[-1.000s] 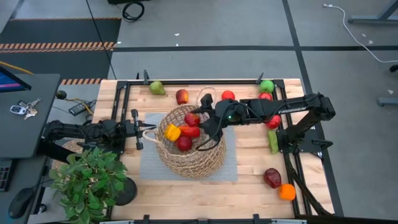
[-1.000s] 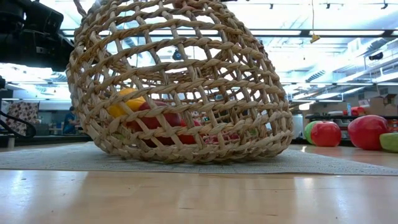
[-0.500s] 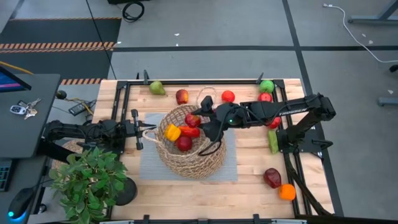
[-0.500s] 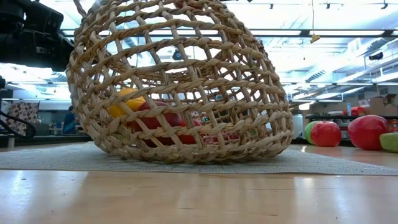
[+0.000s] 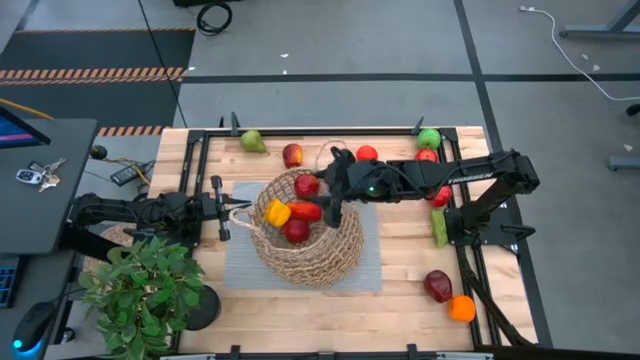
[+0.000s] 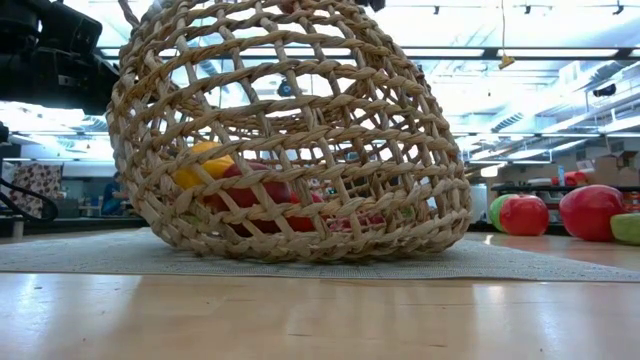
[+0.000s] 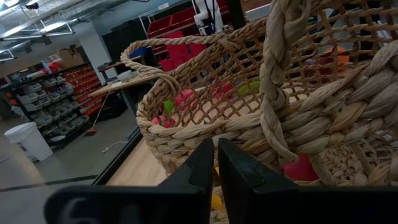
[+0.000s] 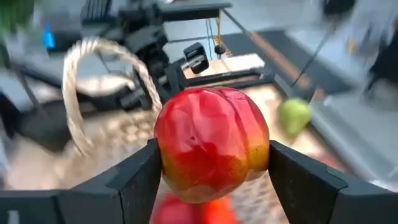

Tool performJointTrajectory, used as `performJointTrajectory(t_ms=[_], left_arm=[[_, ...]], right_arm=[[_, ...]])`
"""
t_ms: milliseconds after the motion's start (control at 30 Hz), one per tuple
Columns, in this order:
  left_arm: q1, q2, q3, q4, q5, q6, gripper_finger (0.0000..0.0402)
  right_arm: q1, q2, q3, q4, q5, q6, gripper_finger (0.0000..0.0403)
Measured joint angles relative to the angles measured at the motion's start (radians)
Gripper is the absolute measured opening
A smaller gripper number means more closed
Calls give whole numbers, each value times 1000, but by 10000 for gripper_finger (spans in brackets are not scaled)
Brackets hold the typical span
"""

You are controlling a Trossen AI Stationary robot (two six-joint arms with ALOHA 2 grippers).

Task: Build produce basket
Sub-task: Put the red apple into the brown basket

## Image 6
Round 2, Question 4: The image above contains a light green fruit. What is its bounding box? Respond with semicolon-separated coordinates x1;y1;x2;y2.
609;212;640;246

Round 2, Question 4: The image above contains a woven wicker basket with handles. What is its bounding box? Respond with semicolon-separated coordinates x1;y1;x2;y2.
105;0;473;265

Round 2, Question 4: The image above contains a grey woven table mat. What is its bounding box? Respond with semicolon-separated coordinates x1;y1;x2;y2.
0;227;640;282

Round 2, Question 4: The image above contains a yellow bell pepper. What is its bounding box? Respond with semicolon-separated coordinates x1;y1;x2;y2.
171;141;236;191

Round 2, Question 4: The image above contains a large red apple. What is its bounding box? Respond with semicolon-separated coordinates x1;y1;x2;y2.
558;184;627;243

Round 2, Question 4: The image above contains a person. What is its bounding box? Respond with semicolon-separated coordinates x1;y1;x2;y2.
99;171;130;217

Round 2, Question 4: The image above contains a yellow hanging plug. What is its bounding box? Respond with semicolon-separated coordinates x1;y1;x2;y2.
497;0;516;71

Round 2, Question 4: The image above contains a patterned hanging cloth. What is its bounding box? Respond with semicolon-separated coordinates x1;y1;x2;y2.
9;163;64;219

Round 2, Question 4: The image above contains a cardboard box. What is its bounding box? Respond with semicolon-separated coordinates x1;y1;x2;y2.
592;149;640;187

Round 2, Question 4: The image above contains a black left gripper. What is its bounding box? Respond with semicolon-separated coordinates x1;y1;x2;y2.
0;49;121;116

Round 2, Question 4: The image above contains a bright green apple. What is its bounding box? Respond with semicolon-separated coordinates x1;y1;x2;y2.
488;193;516;234

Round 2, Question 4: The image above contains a black curved cable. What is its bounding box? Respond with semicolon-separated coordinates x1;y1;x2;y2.
0;177;60;224

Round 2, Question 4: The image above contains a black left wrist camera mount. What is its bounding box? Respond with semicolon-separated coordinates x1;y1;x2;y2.
38;2;104;55

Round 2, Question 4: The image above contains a dark red apple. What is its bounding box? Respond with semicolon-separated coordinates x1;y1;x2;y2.
202;160;294;237

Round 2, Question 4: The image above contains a red item on shelf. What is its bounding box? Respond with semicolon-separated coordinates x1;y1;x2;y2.
551;170;590;187

